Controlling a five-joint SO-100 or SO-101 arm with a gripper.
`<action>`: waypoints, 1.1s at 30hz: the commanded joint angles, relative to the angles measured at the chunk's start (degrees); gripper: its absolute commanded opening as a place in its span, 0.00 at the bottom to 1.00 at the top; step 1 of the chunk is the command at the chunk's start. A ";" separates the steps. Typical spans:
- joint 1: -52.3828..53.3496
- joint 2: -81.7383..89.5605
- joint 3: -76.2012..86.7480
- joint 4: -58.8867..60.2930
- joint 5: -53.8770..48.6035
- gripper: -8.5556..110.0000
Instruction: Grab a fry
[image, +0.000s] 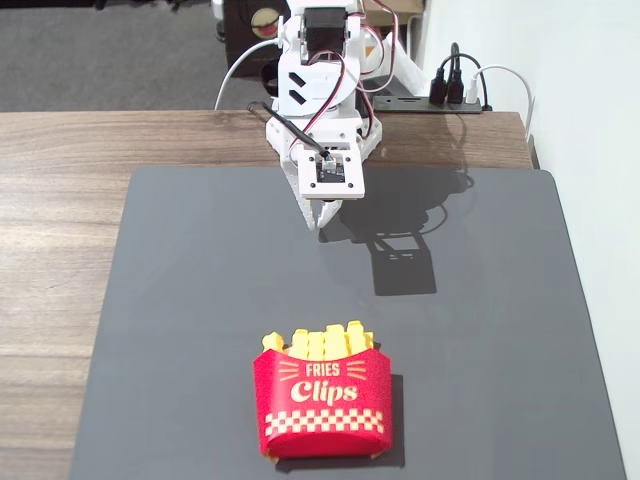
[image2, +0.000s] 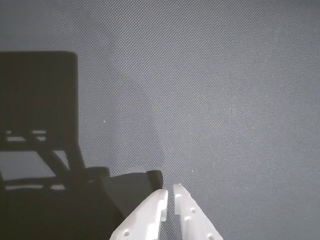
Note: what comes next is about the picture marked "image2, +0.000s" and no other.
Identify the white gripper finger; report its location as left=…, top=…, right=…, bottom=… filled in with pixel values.
left=109, top=188, right=169, bottom=240
left=172, top=183, right=224, bottom=240

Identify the dark grey desk mat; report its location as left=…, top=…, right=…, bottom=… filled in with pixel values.
left=0, top=0, right=320, bottom=240

